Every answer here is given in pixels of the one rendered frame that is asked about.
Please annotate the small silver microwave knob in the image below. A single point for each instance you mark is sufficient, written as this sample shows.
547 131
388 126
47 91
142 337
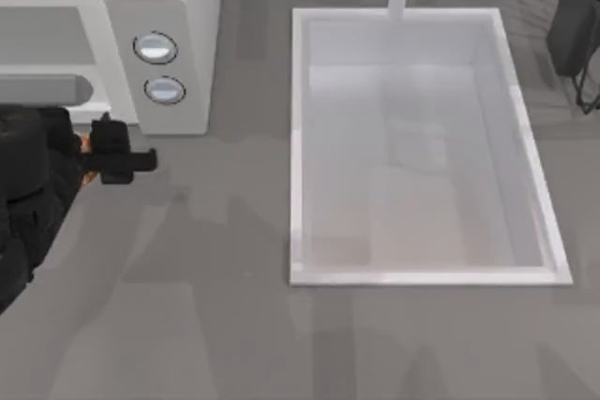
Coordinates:
164 90

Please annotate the pale microwave door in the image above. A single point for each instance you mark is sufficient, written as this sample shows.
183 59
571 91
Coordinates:
100 53

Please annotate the large silver microwave knob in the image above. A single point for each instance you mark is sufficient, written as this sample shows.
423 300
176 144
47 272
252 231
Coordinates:
155 48

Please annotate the pale microwave oven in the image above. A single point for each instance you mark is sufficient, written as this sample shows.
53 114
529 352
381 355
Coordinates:
159 6

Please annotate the white sink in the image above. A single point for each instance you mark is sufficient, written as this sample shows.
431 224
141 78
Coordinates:
422 147

